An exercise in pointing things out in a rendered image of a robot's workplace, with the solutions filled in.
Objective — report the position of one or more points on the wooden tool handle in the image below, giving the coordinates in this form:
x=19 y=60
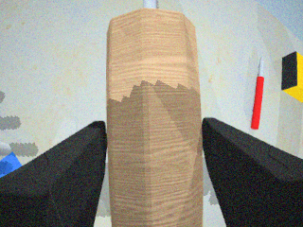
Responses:
x=153 y=120

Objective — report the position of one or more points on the blue flat strip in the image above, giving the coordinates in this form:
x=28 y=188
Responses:
x=9 y=163

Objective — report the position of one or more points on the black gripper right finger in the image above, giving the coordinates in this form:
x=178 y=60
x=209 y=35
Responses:
x=257 y=184

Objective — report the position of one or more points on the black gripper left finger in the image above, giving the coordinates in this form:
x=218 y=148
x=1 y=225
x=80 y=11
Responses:
x=59 y=188

